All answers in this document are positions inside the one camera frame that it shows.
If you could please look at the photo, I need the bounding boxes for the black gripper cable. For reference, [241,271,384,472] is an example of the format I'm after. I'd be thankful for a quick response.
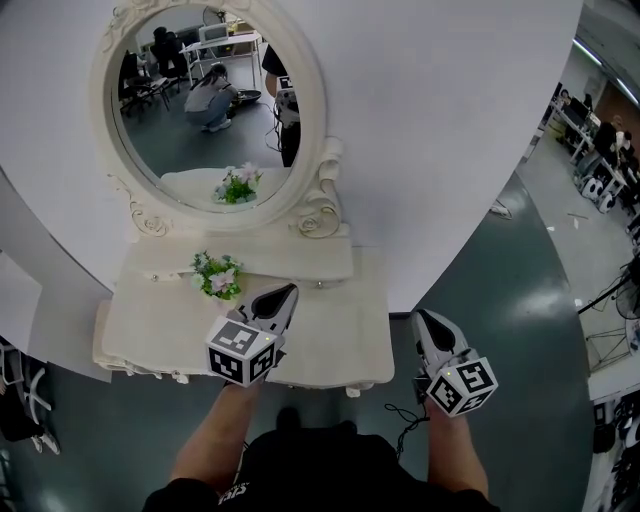
[383,402,432,462]

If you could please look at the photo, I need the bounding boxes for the ceiling light strip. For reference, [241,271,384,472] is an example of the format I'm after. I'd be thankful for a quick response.
[573,33,640,109]

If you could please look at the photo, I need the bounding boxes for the person's black clothing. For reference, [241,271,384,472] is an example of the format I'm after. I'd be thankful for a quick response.
[142,407,495,512]

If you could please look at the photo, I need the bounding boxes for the white metal frame rack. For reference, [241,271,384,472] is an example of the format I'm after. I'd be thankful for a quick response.
[583,328,632,375]

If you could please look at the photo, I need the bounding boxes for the white office chair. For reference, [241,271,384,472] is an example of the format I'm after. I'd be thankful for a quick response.
[0,343,55,417]

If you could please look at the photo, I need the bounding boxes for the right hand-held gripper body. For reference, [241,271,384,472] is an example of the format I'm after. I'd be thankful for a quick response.
[412,349,500,419]

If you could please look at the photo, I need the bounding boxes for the cream white dressing table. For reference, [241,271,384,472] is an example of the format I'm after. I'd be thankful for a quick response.
[92,234,397,400]

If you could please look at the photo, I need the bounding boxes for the potted artificial flowers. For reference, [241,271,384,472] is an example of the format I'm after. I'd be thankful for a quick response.
[188,249,246,302]

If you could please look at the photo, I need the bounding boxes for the person's black shoe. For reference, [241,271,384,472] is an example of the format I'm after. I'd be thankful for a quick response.
[276,406,302,432]

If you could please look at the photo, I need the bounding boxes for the black standing fan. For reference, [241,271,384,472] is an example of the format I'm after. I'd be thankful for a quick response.
[576,258,640,322]

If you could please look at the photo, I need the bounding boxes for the row of office desks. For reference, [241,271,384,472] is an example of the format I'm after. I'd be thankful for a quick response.
[543,84,640,201]

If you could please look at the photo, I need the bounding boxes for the oval mirror with carved frame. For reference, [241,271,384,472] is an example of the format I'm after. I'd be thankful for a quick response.
[88,0,352,245]

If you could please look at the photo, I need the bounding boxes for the person's right forearm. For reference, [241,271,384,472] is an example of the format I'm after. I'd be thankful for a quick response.
[423,404,489,499]

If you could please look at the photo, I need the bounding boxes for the person's left forearm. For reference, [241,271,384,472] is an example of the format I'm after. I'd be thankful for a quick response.
[169,382,262,487]

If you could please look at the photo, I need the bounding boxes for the cream small drawer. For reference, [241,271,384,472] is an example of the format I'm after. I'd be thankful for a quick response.
[127,268,195,283]
[298,276,355,292]

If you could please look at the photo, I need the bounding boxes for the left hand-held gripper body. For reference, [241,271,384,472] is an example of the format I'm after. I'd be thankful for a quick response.
[204,308,287,389]

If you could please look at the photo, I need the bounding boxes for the row of white round machines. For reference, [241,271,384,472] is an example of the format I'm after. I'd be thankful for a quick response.
[578,168,622,214]

